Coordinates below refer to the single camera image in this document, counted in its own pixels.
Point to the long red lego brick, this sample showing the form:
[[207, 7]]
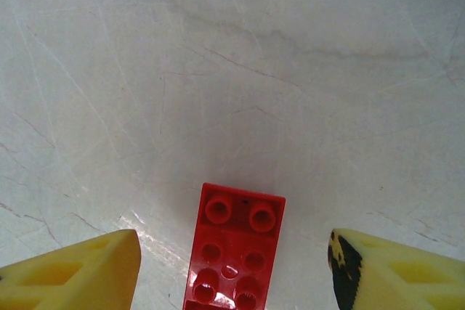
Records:
[[232, 252]]

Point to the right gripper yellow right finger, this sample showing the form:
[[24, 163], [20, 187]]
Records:
[[407, 277]]

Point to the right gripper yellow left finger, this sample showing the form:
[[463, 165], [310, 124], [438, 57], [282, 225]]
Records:
[[65, 277]]

